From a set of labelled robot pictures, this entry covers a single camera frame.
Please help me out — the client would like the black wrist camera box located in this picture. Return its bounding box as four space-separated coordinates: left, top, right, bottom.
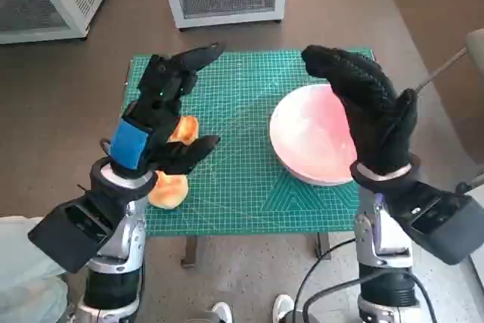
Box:
28 186 119 274
392 181 473 266

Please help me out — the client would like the green cutting mat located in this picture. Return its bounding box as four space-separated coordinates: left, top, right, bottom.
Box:
123 48 379 237

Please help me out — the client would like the person's leg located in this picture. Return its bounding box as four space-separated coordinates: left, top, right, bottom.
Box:
0 215 70 323

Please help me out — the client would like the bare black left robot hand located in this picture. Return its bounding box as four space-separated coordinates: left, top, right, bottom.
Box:
107 42 227 181

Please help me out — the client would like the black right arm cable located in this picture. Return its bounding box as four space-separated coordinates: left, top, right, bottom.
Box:
292 238 360 323

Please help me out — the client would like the round toy bread bun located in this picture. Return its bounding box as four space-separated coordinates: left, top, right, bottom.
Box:
147 170 189 210

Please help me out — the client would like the long twisted toy bread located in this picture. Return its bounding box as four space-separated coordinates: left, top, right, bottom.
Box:
167 114 200 147

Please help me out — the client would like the grey chair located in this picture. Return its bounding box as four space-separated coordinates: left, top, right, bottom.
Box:
414 29 484 194

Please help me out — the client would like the pink bowl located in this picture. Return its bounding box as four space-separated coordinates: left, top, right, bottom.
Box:
268 85 360 187

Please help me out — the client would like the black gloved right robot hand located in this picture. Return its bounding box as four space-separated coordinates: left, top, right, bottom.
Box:
301 45 419 177

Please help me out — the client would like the white foot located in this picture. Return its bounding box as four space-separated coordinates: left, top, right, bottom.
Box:
271 294 295 323
210 302 234 323

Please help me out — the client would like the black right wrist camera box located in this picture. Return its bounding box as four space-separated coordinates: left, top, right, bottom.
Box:
392 181 473 266

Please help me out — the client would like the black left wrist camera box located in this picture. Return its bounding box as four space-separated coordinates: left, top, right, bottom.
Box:
28 186 119 274

